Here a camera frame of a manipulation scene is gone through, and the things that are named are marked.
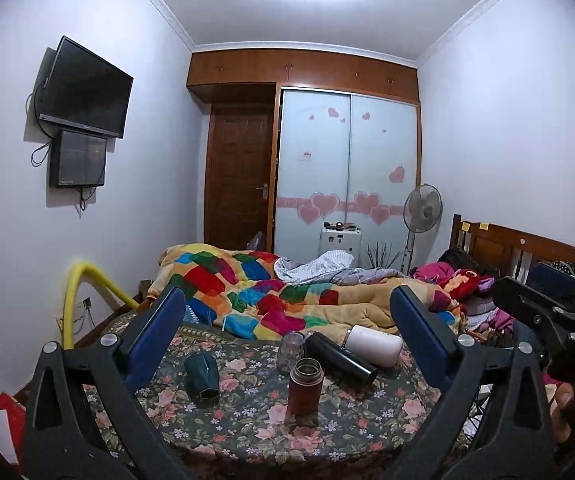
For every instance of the black wall television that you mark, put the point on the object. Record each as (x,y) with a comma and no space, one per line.
(85,92)

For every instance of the yellow curved pipe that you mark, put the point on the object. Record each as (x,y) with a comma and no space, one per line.
(77,310)

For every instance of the white small appliance box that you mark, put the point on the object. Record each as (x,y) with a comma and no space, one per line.
(344,236)

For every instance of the grey white crumpled cloth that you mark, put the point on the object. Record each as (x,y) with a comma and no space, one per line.
(334,266)

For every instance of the white thermos bottle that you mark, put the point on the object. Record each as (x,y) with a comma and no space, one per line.
(375,347)

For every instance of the green floral tablecloth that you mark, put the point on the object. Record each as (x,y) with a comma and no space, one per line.
(247,425)

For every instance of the wooden overhead cabinet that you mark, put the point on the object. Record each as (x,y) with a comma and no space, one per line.
(211,73)

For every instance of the dark teal ceramic cup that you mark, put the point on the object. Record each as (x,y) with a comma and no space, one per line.
(202,378)

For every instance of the pink red clothes pile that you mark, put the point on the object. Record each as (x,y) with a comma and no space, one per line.
(465,296)

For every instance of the frosted sliding wardrobe doors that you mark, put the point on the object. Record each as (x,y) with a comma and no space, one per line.
(343,157)

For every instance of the white standing fan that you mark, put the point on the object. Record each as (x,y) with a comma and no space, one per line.
(422,211)

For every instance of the clear glass cup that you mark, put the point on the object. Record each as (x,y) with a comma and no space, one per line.
(290,350)

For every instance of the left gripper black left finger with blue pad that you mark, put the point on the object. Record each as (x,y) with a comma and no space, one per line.
(62,439)

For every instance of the red steel thermos cup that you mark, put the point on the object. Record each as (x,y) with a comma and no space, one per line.
(305,386)

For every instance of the wooden bed headboard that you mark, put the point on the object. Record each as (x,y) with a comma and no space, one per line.
(508,251)

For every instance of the black thermos bottle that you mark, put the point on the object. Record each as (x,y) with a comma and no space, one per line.
(340,363)

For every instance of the colourful patchwork blanket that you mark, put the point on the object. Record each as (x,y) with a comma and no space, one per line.
(238,291)

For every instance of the brown wooden door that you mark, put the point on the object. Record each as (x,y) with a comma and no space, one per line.
(237,175)

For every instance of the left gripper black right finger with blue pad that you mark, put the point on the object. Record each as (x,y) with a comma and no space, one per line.
(514,439)

